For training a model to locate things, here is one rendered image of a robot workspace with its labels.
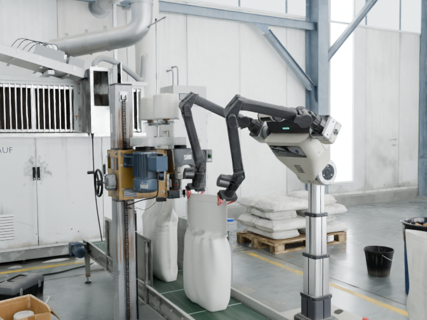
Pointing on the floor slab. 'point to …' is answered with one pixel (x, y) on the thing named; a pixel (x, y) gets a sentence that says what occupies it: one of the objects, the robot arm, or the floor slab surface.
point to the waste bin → (405, 240)
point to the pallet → (276, 247)
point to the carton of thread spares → (27, 304)
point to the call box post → (230, 251)
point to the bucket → (379, 260)
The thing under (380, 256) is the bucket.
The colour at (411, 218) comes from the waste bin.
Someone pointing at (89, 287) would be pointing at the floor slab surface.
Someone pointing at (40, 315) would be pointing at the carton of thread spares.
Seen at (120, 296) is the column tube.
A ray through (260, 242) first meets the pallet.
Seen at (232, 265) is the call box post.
